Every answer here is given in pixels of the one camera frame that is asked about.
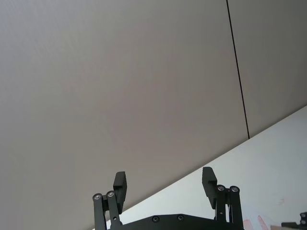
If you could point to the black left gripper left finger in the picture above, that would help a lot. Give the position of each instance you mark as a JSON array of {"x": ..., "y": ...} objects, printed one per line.
[{"x": 120, "y": 191}]

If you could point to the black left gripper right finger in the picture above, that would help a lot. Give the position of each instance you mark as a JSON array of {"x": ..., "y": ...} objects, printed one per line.
[{"x": 209, "y": 189}]

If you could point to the black metal rack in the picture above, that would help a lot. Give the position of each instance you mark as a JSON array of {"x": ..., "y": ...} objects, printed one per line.
[{"x": 302, "y": 218}]

